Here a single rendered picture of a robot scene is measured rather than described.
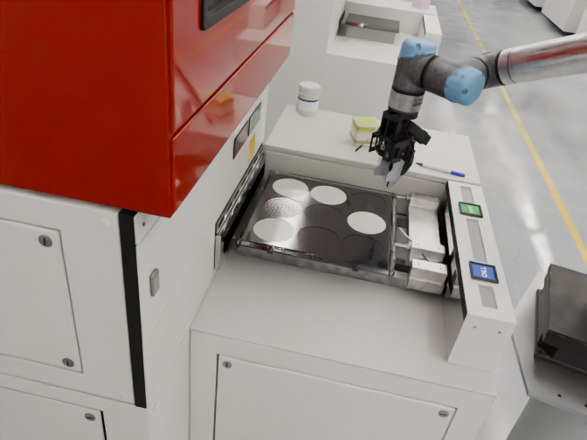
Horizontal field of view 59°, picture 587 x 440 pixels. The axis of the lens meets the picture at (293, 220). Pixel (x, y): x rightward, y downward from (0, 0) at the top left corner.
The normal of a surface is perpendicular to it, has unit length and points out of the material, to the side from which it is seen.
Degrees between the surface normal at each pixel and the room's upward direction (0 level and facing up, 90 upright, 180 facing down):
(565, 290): 2
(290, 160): 90
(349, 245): 0
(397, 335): 0
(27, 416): 90
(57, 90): 90
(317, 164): 90
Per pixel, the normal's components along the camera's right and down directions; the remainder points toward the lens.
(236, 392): -0.18, 0.53
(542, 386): 0.11, -0.83
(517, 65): -0.76, 0.26
